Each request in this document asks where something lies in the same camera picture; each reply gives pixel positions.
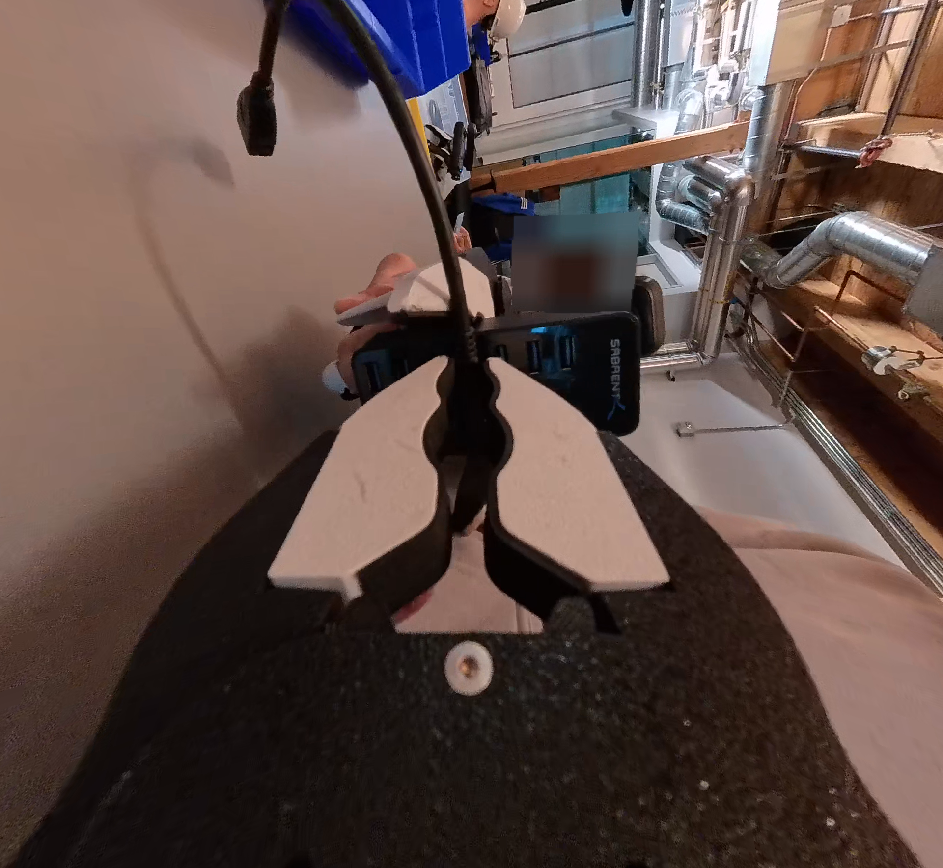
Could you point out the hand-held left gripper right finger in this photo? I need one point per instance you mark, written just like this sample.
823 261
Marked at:
567 500

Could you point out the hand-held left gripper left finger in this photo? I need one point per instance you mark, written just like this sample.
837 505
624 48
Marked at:
361 485

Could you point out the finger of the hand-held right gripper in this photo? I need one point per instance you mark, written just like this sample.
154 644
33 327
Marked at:
412 301
431 286

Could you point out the black usb hub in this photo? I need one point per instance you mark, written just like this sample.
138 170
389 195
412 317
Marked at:
611 382

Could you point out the person's right hand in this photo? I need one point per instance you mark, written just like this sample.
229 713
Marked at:
383 279

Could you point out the silver insulated pipe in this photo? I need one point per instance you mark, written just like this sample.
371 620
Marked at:
718 271

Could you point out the blue jacket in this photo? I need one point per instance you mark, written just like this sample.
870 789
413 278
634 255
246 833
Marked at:
501 220

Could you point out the black clamp tool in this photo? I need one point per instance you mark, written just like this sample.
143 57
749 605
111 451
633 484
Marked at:
457 150

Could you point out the wooden beam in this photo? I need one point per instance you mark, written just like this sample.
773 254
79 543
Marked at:
611 157

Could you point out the yellow ruler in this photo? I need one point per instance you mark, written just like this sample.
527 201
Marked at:
417 118

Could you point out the white printed box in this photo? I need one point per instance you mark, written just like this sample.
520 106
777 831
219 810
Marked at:
446 106

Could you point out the mannequin head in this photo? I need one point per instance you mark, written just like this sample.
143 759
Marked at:
479 3

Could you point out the white hard hat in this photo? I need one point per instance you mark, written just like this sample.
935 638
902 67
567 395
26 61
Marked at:
510 6

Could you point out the silver flexible duct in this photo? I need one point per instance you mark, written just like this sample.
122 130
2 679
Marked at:
689 201

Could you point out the metal wall rod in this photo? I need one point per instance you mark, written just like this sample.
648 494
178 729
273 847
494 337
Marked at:
737 429

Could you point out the large silver duct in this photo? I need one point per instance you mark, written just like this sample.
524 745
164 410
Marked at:
862 253

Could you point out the silver vertical duct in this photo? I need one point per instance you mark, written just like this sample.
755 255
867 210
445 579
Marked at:
647 36

